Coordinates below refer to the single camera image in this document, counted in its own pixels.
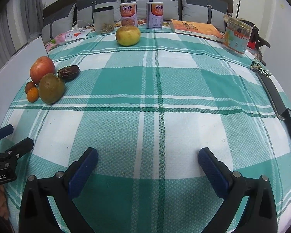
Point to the orange label can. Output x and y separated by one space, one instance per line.
128 12

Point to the clear jar black lid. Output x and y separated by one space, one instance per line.
103 20

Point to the far left grey pillow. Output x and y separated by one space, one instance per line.
57 23

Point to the red apple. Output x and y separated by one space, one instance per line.
42 66

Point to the yellow-green pear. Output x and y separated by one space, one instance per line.
128 35

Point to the purple label can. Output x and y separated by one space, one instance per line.
154 15

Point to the grey curtain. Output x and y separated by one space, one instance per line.
19 20

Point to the bright orange small mandarin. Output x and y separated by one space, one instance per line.
33 94

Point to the left hand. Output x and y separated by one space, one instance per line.
4 213

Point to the pink snack packet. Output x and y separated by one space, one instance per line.
67 37

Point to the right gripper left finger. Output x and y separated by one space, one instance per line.
35 212

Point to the brown-green round fruit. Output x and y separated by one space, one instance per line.
51 88

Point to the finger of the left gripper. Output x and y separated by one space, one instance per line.
6 130
18 150

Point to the colourful tin can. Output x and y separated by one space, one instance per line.
237 35

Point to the dark orange small mandarin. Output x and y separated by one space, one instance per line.
29 86

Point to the right grey pillow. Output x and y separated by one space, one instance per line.
205 11

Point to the orange book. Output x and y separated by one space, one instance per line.
206 31

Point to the white cardboard box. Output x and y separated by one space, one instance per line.
16 71

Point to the key bunch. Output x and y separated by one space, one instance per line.
258 67

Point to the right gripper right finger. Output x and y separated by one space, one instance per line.
259 214

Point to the teal plaid tablecloth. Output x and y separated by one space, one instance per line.
148 109

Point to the dark bag on sofa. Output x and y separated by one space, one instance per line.
256 42

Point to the dark passion fruit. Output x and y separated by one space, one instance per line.
68 73

